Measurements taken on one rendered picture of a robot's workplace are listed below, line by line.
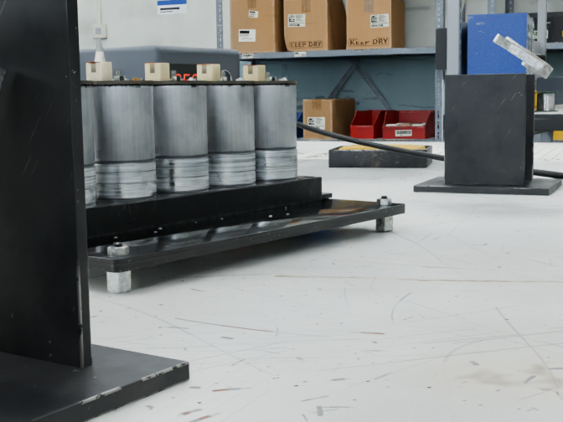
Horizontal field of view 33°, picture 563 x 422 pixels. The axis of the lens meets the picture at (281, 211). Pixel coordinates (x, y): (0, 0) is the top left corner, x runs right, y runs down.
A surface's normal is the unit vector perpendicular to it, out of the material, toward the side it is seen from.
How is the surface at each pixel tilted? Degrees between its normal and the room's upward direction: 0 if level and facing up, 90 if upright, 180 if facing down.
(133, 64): 90
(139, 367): 0
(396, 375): 0
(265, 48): 90
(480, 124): 90
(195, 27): 90
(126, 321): 0
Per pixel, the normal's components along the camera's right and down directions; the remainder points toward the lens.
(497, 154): -0.39, 0.12
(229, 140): 0.16, 0.12
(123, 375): -0.01, -0.99
